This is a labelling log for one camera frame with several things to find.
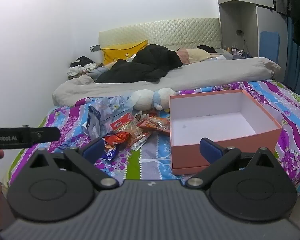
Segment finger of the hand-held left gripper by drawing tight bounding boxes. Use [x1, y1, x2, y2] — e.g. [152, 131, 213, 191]
[22, 126, 61, 147]

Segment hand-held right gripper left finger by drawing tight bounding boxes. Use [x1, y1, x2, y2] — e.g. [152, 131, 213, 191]
[29, 138, 120, 190]

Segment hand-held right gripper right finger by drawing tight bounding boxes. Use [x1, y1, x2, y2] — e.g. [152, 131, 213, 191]
[185, 137, 278, 189]

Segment blue and white snack packet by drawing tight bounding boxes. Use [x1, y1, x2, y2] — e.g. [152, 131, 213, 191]
[100, 144, 121, 161]

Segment red foil snack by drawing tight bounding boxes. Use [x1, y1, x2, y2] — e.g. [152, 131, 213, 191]
[104, 131, 131, 147]

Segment pink cardboard box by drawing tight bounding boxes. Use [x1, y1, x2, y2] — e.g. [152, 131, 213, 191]
[169, 89, 283, 176]

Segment red label clear snack packet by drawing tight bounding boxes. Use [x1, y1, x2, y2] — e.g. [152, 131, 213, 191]
[110, 113, 153, 151]

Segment orange snack packet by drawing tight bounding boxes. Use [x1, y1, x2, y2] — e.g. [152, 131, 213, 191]
[137, 117, 171, 134]

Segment clear plastic bag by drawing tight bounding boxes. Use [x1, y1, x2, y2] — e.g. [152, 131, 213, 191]
[86, 95, 135, 140]

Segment floral printed bed sheet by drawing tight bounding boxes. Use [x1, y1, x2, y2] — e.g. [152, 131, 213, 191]
[9, 79, 300, 196]

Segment white and blue plush toy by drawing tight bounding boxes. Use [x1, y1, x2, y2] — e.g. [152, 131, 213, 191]
[129, 88, 177, 112]

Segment grey duvet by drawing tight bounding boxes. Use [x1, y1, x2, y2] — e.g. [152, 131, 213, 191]
[52, 57, 282, 106]

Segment pile of clothes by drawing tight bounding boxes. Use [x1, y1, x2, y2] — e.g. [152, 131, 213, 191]
[67, 56, 103, 79]

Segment beige pillow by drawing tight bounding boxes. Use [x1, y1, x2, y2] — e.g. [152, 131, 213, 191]
[186, 48, 219, 63]

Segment pink cloth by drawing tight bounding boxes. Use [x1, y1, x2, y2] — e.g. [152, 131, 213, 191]
[175, 50, 191, 65]

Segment yellow pillow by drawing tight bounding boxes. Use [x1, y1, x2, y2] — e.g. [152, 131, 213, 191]
[101, 40, 149, 65]

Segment black cloth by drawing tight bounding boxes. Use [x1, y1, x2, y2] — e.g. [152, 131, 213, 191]
[197, 44, 217, 54]

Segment row of small bottles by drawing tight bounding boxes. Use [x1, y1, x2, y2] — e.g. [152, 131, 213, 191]
[224, 44, 251, 58]

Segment black jacket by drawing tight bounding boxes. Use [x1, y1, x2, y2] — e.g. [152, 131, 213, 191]
[95, 44, 184, 83]

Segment blue panel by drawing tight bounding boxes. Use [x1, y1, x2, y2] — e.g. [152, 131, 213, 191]
[260, 31, 281, 63]

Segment blue pleated curtain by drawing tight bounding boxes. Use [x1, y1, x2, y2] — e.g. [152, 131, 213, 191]
[286, 17, 300, 94]

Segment cream quilted headboard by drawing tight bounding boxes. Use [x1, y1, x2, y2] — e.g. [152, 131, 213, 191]
[98, 17, 221, 53]

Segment dark hanging clothes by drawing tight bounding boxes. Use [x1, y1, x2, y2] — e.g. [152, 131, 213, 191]
[269, 0, 300, 48]

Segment wall socket with cable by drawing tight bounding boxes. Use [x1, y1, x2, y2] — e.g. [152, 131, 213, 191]
[236, 29, 248, 53]

